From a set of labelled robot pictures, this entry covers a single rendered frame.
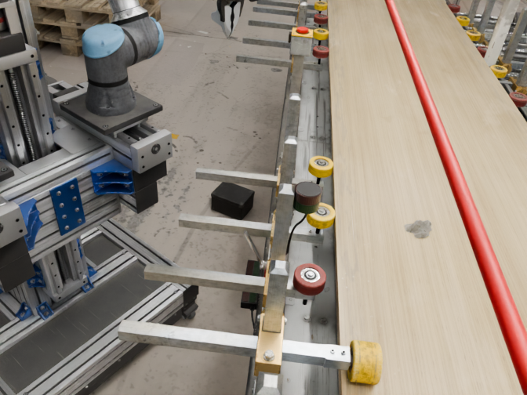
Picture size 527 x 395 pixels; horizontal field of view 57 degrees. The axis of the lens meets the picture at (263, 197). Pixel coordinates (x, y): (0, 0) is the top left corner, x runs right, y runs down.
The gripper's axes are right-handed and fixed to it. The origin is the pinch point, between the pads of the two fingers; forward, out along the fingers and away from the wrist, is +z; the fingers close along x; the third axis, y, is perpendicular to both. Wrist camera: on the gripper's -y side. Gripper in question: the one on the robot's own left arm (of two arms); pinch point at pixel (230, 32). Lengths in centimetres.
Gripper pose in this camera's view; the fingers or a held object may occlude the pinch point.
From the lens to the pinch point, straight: 136.9
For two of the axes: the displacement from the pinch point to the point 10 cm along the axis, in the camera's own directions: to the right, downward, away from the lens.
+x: -6.2, 4.5, -6.4
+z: -0.8, 7.8, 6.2
